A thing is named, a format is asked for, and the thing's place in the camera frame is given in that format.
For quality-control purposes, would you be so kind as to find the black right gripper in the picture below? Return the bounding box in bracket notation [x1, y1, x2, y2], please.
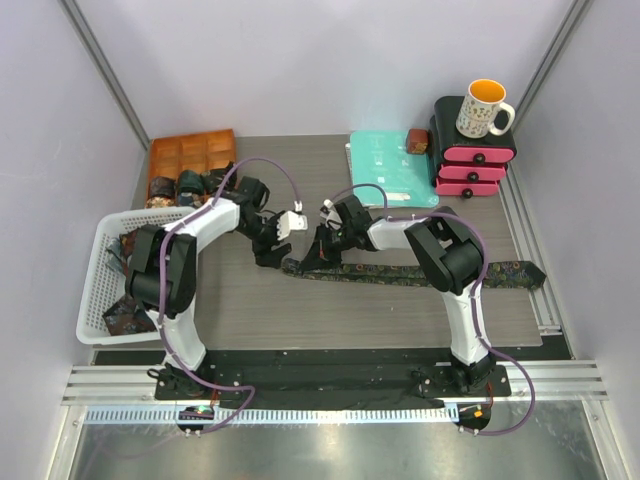
[302, 224, 355, 273]

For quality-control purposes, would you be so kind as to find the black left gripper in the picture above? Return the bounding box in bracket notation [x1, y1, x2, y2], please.
[238, 212, 292, 269]

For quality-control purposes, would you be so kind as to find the dark floral patterned tie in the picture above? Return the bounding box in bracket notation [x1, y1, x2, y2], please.
[281, 258, 547, 291]

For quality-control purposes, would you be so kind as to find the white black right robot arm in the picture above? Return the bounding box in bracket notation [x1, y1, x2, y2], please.
[297, 195, 495, 395]

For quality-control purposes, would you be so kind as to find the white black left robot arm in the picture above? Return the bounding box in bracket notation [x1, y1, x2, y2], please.
[125, 177, 291, 399]

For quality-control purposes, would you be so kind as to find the rolled dark green tie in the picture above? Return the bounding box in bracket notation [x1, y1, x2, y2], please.
[176, 170, 206, 196]

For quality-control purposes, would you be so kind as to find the teal booklet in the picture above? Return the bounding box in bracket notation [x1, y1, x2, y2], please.
[347, 130, 440, 209]

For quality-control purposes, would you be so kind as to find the rolled gold floral tie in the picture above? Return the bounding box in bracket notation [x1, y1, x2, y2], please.
[145, 196, 176, 209]

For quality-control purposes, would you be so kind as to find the rolled brown tie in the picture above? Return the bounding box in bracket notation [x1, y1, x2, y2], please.
[148, 176, 176, 198]

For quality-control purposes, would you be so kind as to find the orange wooden compartment tray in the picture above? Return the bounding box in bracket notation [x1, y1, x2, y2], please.
[145, 129, 236, 208]

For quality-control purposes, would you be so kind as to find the small brown box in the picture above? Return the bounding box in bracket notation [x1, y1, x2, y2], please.
[406, 128, 429, 155]

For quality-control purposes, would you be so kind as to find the red patterned tie in basket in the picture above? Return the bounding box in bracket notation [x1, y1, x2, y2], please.
[102, 229, 156, 336]

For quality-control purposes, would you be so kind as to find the black pink drawer organizer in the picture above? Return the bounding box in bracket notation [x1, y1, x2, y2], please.
[427, 96, 517, 199]

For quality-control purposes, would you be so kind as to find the white plastic basket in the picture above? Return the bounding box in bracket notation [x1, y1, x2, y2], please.
[76, 207, 193, 346]

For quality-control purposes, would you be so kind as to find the floral mug orange inside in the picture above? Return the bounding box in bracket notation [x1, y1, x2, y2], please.
[455, 79, 516, 139]

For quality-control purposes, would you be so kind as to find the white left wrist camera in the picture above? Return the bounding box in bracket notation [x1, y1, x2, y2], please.
[276, 200, 308, 241]

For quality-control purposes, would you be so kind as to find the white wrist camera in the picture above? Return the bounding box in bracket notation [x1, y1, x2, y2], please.
[320, 199, 342, 229]
[276, 200, 308, 241]

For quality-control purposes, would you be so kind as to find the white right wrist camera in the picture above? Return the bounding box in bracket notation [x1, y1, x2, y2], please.
[320, 199, 342, 229]

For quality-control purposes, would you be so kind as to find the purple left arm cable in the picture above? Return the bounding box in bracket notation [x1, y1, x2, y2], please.
[158, 157, 306, 441]

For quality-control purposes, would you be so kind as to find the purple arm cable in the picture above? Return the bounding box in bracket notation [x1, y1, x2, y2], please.
[327, 183, 536, 440]
[158, 157, 306, 441]

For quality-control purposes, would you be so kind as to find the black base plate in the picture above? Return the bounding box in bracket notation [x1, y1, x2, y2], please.
[148, 348, 511, 405]

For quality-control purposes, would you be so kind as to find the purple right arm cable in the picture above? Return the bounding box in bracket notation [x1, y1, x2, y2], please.
[327, 183, 536, 440]

